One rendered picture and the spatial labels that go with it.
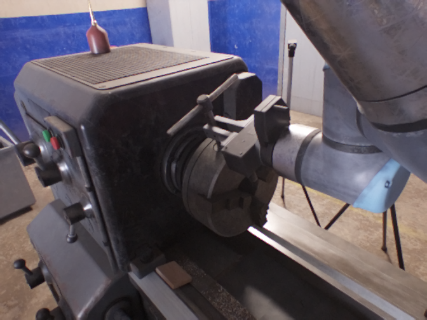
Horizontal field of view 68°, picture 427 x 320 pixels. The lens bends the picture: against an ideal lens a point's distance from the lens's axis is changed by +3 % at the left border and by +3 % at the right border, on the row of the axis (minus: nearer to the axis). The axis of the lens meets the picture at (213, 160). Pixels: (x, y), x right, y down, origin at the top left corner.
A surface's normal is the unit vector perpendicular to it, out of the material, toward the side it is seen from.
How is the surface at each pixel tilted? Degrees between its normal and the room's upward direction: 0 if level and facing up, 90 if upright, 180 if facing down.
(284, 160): 80
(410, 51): 101
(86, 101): 45
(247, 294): 7
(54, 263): 32
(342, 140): 94
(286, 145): 52
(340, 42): 123
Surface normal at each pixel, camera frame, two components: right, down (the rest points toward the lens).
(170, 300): -0.49, -0.49
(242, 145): -0.33, -0.72
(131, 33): 0.67, 0.32
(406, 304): -0.07, -0.87
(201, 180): -0.67, -0.11
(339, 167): -0.71, 0.44
